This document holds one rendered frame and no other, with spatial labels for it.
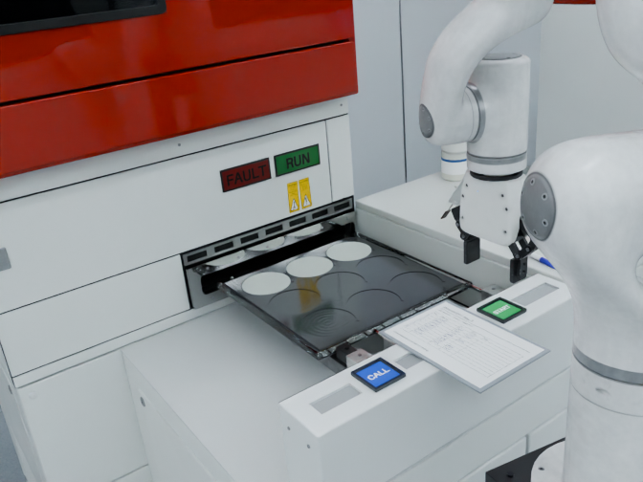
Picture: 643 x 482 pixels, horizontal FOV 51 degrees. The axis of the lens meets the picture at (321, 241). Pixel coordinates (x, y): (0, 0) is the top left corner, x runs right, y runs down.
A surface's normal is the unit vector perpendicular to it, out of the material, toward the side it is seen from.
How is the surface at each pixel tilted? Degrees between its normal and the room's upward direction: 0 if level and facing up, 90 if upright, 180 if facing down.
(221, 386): 0
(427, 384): 90
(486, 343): 0
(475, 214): 89
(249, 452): 0
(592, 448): 87
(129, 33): 90
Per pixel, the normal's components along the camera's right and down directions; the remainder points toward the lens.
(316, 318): -0.08, -0.91
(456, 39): -0.69, -0.33
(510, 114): 0.23, 0.37
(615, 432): -0.58, 0.32
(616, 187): 0.03, -0.12
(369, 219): -0.81, 0.29
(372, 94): 0.58, 0.28
